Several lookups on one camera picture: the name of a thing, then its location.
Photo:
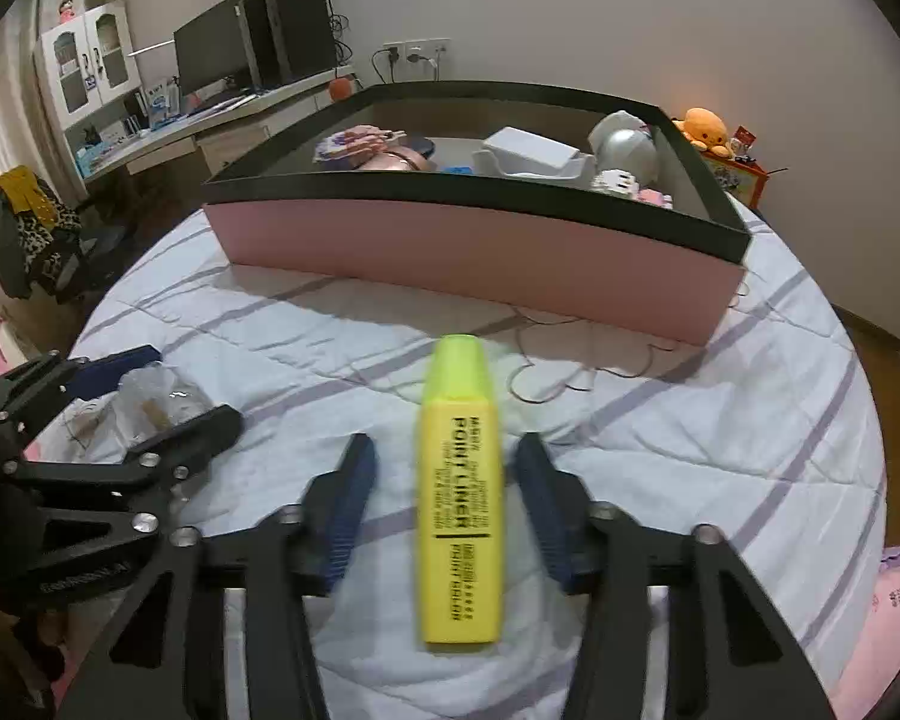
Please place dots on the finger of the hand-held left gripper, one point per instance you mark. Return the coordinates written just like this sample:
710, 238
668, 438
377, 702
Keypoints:
202, 431
116, 371

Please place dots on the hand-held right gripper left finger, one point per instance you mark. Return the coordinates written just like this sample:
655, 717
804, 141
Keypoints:
349, 510

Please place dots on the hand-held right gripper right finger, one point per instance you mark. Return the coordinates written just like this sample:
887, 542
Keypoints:
544, 510

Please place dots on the clear plastic bag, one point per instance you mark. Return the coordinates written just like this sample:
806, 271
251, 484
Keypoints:
154, 405

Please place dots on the yellow highlighter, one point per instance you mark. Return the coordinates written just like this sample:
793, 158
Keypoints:
459, 502

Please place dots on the pink storage box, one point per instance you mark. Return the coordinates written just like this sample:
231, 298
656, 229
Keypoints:
457, 255

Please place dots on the pink patterned small packet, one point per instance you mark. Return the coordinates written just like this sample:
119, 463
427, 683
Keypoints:
352, 144

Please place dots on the rose gold tube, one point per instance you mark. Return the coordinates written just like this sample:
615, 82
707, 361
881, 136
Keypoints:
394, 161

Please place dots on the pink and white toy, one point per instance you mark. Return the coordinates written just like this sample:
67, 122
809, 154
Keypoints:
634, 187

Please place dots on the white plastic holder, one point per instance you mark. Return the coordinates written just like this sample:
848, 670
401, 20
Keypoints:
581, 169

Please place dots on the white charger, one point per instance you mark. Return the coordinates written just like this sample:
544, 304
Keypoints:
529, 148

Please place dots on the white and silver round device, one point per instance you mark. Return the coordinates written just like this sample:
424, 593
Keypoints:
626, 150

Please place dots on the person's left forearm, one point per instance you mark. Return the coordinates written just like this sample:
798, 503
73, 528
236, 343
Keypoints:
7, 652

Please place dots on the black office chair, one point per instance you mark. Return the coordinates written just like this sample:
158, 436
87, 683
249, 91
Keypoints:
97, 255

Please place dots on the leopard print garment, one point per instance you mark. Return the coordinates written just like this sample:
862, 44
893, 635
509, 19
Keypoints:
37, 247

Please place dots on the yellow garment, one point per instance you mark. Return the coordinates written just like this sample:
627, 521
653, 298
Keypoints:
26, 191

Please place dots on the light blue box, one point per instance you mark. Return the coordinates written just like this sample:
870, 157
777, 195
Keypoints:
96, 157

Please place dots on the white desk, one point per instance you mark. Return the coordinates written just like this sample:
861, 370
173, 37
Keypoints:
232, 135

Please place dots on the beige curtain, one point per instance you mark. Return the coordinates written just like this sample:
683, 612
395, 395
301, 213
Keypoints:
0, 127

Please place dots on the blue and white box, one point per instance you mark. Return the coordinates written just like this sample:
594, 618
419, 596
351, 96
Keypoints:
163, 101

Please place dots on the white glass door cabinet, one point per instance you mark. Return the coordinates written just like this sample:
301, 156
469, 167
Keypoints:
82, 64

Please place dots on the black computer monitor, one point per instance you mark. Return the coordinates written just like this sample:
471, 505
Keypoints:
210, 52

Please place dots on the water bottle with orange lid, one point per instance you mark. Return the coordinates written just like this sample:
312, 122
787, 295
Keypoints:
340, 88

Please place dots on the small pink doll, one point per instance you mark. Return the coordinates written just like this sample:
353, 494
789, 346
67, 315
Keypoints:
66, 9

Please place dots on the pink bed cover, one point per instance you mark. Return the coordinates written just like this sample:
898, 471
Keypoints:
892, 630

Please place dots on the black computer tower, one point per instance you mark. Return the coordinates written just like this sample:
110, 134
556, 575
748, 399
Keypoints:
292, 34

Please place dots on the red printed toy box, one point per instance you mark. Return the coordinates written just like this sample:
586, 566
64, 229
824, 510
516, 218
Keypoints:
742, 180

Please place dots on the orange octopus plush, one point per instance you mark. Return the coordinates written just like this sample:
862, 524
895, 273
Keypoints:
705, 131

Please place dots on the small toys in red box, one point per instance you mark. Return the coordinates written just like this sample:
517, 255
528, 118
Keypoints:
744, 141

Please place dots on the white wall outlet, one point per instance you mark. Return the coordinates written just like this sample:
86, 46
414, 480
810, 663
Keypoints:
416, 50

